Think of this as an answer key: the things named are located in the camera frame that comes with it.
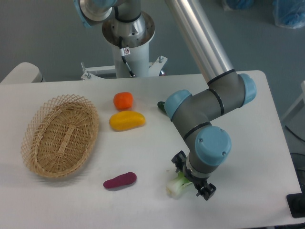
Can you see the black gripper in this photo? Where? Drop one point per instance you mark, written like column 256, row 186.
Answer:
column 182, row 164

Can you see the blue plastic bag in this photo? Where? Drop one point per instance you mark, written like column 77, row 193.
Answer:
column 237, row 4
column 289, row 14

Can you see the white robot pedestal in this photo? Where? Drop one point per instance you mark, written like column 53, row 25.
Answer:
column 129, row 42

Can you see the black device at edge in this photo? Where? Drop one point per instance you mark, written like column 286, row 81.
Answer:
column 296, row 204

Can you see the white chair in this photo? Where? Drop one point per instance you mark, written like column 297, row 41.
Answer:
column 25, row 72

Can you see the yellow mango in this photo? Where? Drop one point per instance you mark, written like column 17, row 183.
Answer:
column 126, row 120

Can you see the woven wicker basket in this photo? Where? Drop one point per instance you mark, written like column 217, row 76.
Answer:
column 60, row 137

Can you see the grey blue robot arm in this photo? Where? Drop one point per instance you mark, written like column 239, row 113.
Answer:
column 191, row 114

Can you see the orange bell pepper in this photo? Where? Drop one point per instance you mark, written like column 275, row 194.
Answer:
column 123, row 100

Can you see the white side frame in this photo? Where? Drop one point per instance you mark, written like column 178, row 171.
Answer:
column 296, row 106

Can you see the purple sweet potato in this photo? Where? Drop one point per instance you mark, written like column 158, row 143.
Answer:
column 122, row 180

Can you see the bok choy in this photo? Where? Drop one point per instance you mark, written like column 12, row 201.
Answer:
column 175, row 187

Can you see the green cucumber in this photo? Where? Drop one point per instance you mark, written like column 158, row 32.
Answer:
column 161, row 107

